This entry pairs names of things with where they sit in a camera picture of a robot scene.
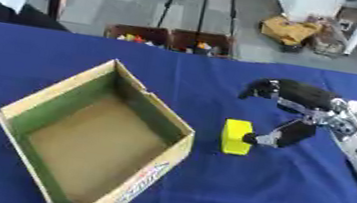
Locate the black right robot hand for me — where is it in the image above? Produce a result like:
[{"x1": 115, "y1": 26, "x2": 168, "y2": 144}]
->
[{"x1": 230, "y1": 71, "x2": 347, "y2": 157}]

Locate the open tan cardboard box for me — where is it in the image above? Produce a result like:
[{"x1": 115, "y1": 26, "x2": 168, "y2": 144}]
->
[{"x1": 0, "y1": 42, "x2": 206, "y2": 203}]

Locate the clear plastic bag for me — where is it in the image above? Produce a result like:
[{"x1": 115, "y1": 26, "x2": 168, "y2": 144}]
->
[{"x1": 306, "y1": 15, "x2": 355, "y2": 61}]

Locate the yellow bag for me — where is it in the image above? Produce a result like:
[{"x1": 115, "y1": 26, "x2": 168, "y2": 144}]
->
[{"x1": 256, "y1": 12, "x2": 324, "y2": 52}]

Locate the yellow rectangular block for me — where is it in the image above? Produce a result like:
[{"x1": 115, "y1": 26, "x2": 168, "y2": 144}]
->
[{"x1": 216, "y1": 116, "x2": 259, "y2": 159}]

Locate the white cabinet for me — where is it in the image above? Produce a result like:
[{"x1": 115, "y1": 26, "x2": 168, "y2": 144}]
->
[{"x1": 266, "y1": 0, "x2": 357, "y2": 57}]

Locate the brown crate with toys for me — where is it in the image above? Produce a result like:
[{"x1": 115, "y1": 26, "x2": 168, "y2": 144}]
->
[
  {"x1": 103, "y1": 19, "x2": 174, "y2": 50},
  {"x1": 168, "y1": 26, "x2": 238, "y2": 61}
]

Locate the black tripod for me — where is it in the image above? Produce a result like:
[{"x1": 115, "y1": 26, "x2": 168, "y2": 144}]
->
[{"x1": 155, "y1": 0, "x2": 243, "y2": 42}]

